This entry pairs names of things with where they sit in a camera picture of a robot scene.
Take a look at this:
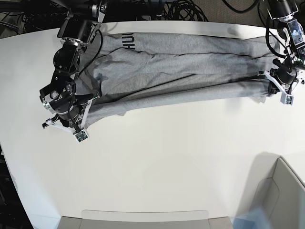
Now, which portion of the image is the grey cardboard box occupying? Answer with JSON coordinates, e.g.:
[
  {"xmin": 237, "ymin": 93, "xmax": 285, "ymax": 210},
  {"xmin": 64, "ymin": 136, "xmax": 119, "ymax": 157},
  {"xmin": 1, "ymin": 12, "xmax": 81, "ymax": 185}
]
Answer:
[{"xmin": 251, "ymin": 157, "xmax": 305, "ymax": 229}]

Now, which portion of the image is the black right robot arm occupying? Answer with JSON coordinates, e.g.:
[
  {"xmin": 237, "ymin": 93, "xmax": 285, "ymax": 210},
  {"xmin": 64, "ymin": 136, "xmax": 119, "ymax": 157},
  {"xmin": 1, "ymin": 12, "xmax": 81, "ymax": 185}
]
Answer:
[{"xmin": 40, "ymin": 0, "xmax": 108, "ymax": 138}]

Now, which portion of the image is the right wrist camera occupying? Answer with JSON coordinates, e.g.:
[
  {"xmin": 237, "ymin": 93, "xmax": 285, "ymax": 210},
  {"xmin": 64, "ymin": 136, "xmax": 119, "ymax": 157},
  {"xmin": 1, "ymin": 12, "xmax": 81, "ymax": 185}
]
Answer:
[{"xmin": 73, "ymin": 128, "xmax": 89, "ymax": 144}]

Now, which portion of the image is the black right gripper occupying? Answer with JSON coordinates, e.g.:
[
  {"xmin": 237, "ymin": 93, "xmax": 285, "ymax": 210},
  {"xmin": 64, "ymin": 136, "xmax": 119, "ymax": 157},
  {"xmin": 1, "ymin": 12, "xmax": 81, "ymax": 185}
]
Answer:
[{"xmin": 40, "ymin": 83, "xmax": 100, "ymax": 133}]

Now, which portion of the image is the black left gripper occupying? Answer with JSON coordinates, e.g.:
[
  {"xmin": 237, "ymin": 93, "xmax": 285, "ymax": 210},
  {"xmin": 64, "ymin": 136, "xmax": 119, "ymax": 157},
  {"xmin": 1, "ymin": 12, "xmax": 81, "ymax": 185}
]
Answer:
[{"xmin": 267, "ymin": 59, "xmax": 303, "ymax": 95}]

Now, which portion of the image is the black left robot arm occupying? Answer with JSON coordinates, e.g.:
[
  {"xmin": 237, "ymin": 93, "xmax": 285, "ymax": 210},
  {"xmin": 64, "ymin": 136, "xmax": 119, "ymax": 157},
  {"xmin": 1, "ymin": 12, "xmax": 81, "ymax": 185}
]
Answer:
[{"xmin": 259, "ymin": 0, "xmax": 305, "ymax": 104}]

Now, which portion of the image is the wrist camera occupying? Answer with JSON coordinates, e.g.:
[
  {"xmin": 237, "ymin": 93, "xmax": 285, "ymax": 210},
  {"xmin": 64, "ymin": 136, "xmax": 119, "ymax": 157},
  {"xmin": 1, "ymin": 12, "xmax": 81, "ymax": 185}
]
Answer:
[
  {"xmin": 73, "ymin": 128, "xmax": 89, "ymax": 144},
  {"xmin": 281, "ymin": 93, "xmax": 294, "ymax": 105}
]

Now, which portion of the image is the grey T-shirt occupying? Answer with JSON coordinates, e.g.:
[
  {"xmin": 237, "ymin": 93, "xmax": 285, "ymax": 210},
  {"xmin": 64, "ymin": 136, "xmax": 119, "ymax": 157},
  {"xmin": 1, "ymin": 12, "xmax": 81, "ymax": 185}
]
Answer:
[{"xmin": 77, "ymin": 33, "xmax": 274, "ymax": 126}]

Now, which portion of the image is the black cable bundle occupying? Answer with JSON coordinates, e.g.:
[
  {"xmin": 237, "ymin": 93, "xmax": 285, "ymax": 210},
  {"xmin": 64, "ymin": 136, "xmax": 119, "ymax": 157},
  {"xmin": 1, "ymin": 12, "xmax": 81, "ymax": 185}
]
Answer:
[{"xmin": 135, "ymin": 0, "xmax": 209, "ymax": 22}]

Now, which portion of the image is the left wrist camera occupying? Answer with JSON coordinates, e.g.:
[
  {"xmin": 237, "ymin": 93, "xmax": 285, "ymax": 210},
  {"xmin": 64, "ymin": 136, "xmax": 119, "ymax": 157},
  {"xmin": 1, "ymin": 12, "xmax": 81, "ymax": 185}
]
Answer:
[{"xmin": 281, "ymin": 93, "xmax": 294, "ymax": 105}]

